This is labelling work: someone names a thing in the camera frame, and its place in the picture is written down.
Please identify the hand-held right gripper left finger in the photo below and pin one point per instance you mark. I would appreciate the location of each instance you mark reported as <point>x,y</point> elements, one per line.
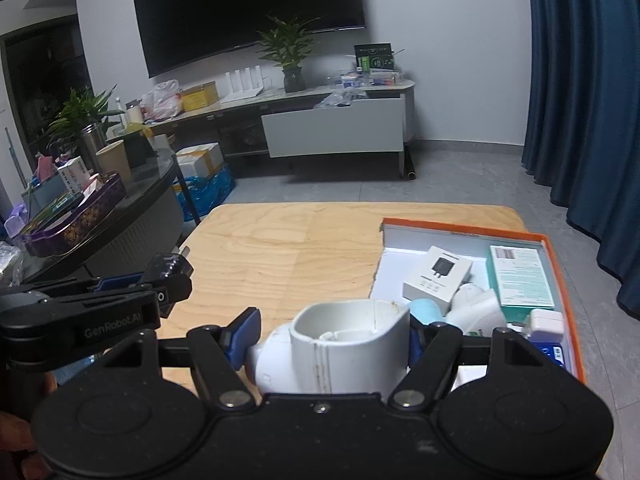
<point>245,332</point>

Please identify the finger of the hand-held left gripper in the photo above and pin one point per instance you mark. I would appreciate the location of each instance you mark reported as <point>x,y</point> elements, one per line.
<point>100,327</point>
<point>75,286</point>

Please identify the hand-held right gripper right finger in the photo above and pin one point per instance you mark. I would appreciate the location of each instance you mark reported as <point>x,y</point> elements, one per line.
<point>414,347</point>

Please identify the toothpick jar with blue lid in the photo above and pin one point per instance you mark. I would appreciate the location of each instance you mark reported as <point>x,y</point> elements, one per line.
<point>427,310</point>

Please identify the white round plug adapter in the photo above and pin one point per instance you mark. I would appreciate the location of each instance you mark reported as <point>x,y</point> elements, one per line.
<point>350,355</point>

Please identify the white repellent heater leaf logo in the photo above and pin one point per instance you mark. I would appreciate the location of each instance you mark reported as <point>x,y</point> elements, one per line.
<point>475,310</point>

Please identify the white charger box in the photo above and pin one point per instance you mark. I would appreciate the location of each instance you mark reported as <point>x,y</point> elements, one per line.
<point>435,275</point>

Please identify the white cardboard box orange rim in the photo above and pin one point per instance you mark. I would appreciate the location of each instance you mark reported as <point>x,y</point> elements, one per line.
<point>400,265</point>

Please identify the teal box with white label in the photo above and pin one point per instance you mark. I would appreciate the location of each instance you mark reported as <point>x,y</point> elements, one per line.
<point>522,280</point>

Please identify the white cube plug adapter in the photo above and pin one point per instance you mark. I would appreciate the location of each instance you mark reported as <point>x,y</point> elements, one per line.
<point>542,322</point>

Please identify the blue printed box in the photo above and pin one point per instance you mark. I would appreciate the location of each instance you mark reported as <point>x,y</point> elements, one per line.
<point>550,352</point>

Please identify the person's left hand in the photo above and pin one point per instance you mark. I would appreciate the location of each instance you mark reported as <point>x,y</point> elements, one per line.
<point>17,435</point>

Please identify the purple patterned tin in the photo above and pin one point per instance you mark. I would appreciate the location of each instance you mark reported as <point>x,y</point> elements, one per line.
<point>80,225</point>

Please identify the lilac plastic holder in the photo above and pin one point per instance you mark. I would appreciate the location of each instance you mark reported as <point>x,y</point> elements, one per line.
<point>13,220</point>

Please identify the green flat box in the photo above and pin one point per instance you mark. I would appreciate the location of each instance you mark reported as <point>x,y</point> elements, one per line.
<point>47,197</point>

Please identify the round black coffee table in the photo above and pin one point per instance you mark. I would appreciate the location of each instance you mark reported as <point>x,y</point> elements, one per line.
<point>140,210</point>

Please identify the white printed carton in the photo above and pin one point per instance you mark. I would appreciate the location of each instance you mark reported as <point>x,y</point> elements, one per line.
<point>75,175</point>

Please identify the pink box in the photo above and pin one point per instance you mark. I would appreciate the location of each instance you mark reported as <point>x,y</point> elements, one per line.
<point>45,167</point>

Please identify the beige cup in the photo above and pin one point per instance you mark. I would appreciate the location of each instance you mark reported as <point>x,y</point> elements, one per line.
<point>115,160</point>

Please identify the steel thermos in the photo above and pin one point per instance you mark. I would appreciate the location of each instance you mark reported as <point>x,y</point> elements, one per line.
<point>92,145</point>

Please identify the blue plastic bag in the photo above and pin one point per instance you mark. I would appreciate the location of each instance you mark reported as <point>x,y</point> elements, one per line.
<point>205,192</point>

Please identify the yellow packet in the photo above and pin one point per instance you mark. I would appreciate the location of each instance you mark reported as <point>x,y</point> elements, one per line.
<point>139,128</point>

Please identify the leafy green houseplant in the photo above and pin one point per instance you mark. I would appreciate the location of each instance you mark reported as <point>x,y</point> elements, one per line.
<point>80,115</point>

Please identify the white cardboard carton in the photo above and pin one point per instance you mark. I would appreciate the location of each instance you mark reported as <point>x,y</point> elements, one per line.
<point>197,160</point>

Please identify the black roll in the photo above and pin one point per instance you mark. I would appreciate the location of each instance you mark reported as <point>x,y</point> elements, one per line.
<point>410,167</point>

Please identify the white slim bottle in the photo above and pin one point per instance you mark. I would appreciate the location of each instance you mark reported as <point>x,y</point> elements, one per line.
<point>118,110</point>

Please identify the white jar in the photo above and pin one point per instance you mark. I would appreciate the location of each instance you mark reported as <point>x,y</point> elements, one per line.
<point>133,112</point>

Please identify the white red plastic bag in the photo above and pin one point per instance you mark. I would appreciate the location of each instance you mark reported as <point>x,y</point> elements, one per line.
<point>162,102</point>

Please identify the white grey TV cabinet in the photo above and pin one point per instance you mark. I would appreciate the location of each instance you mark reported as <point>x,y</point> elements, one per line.
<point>335,132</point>

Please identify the yellow box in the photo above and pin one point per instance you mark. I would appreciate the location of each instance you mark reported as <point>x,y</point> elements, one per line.
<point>200,97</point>

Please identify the white router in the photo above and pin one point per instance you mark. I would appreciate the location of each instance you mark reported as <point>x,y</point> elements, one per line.
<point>242,92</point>

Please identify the potted plant in dark vase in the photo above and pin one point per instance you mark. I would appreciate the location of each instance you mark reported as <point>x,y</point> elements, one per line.
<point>294,80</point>

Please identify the pile of small packets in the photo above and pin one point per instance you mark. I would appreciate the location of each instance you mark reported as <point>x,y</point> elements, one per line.
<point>360,82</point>

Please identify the black green box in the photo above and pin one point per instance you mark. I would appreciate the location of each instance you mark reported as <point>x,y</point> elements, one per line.
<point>375,57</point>

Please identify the blue curtain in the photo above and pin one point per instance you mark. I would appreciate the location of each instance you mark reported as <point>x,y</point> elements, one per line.
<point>585,110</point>

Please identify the black wall television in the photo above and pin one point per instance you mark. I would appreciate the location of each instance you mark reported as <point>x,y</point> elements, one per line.
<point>240,10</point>

